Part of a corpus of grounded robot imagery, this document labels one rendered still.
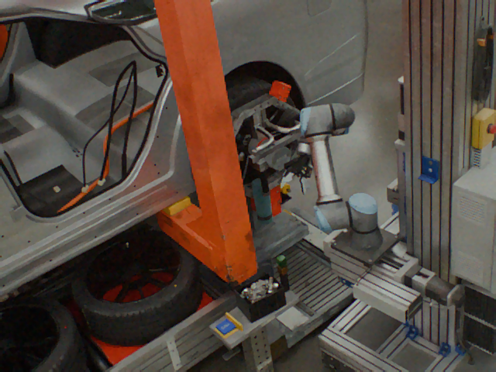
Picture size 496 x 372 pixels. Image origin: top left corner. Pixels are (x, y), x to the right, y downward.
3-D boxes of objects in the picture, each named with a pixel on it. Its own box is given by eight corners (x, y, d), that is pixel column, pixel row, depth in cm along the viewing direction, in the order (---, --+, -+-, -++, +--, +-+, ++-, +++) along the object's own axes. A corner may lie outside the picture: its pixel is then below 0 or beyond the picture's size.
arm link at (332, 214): (353, 228, 308) (332, 101, 310) (318, 234, 309) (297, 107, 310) (350, 227, 320) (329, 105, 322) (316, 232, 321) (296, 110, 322)
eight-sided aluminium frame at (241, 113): (299, 164, 423) (289, 80, 392) (307, 168, 418) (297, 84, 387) (225, 208, 399) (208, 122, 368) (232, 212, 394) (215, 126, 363)
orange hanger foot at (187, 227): (184, 215, 409) (171, 163, 389) (240, 256, 373) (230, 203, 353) (159, 229, 401) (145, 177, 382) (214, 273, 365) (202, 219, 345)
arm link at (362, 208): (381, 229, 313) (380, 204, 305) (350, 234, 313) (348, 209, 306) (374, 212, 323) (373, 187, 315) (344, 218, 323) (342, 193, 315)
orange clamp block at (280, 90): (277, 98, 393) (282, 82, 391) (286, 102, 387) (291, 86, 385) (267, 95, 388) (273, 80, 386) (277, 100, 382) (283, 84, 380)
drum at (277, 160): (268, 149, 402) (264, 128, 394) (293, 164, 388) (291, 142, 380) (248, 161, 396) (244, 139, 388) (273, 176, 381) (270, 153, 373)
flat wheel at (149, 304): (138, 247, 431) (129, 215, 417) (228, 281, 396) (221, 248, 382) (56, 321, 390) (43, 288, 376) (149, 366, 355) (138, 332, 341)
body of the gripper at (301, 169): (297, 176, 358) (304, 152, 358) (287, 173, 365) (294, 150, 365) (310, 179, 362) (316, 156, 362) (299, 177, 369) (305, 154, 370)
